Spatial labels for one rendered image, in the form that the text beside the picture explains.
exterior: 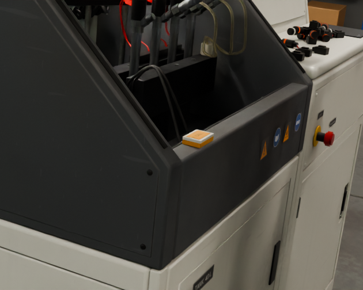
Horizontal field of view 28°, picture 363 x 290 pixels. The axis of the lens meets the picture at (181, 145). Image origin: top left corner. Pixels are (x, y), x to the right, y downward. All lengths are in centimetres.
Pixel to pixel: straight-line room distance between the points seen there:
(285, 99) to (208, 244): 38
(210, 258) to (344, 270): 174
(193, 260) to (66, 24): 42
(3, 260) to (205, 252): 33
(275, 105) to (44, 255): 52
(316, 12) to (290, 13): 449
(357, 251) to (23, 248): 212
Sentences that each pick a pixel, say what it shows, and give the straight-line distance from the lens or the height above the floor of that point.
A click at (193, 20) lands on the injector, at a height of 106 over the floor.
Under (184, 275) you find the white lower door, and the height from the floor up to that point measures 75.
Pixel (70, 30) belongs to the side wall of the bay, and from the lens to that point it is 102.
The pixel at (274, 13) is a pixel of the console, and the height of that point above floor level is 103.
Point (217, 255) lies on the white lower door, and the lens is 126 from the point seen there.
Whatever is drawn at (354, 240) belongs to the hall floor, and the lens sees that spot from 321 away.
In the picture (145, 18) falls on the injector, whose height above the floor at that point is 108.
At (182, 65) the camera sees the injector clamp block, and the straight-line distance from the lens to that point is 148.
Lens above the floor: 129
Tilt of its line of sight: 18 degrees down
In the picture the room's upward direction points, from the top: 6 degrees clockwise
